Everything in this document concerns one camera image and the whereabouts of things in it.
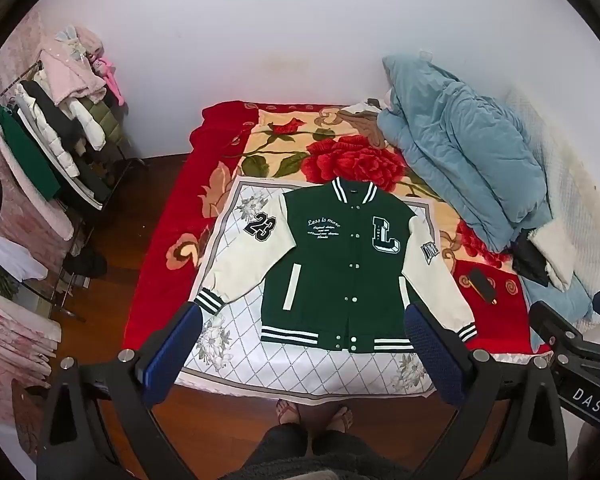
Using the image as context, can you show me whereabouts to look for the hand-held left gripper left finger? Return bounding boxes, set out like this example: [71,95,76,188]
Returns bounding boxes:
[36,301,203,480]

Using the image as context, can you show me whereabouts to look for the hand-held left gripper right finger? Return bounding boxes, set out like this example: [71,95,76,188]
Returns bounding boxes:
[404,301,568,480]

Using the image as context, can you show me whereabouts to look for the green and white varsity jacket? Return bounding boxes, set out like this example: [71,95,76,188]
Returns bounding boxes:
[194,177,479,353]

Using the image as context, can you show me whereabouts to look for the metal clothes rack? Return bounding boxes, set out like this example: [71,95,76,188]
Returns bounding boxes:
[0,60,148,322]

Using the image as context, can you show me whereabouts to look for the black cloth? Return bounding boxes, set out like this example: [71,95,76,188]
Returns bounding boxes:
[511,230,551,287]

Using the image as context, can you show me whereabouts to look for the white fleece cloth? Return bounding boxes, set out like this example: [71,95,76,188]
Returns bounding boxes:
[544,220,577,292]

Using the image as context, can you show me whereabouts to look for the cream textured blanket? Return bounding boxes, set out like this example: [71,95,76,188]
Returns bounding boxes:
[500,87,600,336]

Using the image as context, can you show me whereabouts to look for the dark cloth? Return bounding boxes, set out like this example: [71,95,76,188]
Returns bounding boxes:
[64,249,108,281]

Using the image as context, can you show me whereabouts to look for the person's right leg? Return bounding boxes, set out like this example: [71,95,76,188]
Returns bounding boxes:
[305,404,412,480]

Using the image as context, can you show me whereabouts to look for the person's leg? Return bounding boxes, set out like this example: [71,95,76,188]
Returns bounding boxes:
[230,398,312,480]
[305,404,412,480]

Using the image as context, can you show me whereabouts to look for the white diamond pattern cloth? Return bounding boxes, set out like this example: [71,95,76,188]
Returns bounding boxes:
[174,176,437,407]

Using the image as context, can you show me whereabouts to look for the person's left leg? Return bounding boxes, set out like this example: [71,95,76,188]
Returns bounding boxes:
[230,398,312,480]

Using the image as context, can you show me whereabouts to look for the pink patterned cover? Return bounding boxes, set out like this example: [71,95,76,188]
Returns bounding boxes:
[0,284,63,392]

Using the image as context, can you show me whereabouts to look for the light blue quilt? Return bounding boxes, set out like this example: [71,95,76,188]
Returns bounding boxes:
[377,52,593,322]

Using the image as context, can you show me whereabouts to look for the red floral blanket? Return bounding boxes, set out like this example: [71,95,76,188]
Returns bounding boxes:
[122,100,553,361]

